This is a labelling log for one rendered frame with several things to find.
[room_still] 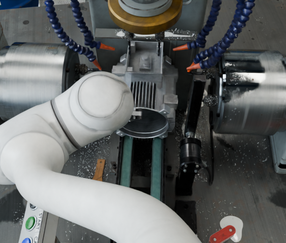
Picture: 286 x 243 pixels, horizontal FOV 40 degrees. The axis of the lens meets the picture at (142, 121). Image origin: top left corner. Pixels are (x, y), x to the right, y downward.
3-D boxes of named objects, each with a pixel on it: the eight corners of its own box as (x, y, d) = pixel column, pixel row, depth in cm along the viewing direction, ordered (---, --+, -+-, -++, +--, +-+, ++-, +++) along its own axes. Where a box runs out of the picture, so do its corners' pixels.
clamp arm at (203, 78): (183, 130, 113) (193, 72, 92) (194, 130, 113) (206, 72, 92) (183, 140, 111) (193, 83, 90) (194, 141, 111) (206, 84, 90)
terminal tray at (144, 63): (128, 57, 119) (127, 40, 113) (163, 59, 118) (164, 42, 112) (125, 88, 112) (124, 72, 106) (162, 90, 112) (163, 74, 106)
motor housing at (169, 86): (117, 88, 131) (114, 48, 116) (173, 91, 131) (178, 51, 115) (111, 139, 120) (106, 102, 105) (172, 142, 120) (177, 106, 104)
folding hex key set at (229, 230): (230, 224, 118) (231, 222, 116) (237, 234, 116) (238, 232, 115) (206, 239, 115) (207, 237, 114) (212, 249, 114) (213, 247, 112)
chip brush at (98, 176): (94, 159, 130) (94, 157, 129) (109, 160, 130) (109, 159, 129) (81, 218, 119) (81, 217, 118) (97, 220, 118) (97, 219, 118)
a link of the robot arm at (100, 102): (119, 70, 77) (60, 101, 77) (111, 50, 62) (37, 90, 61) (144, 118, 76) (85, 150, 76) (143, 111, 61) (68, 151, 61)
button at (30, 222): (32, 219, 93) (25, 217, 92) (40, 217, 92) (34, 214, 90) (29, 232, 91) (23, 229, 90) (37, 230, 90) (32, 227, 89)
